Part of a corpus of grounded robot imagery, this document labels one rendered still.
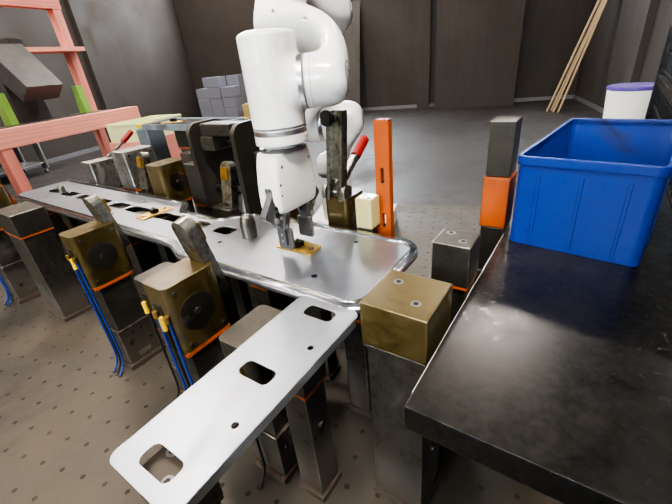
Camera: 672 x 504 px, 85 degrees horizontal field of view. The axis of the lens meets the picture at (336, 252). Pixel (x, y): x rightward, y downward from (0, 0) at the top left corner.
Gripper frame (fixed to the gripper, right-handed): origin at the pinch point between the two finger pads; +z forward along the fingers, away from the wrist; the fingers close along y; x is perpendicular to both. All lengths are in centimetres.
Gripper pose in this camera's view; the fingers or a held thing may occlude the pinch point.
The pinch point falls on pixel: (296, 232)
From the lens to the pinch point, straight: 67.2
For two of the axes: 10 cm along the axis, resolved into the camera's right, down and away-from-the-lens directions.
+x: 8.3, 1.9, -5.3
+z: 0.9, 8.8, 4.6
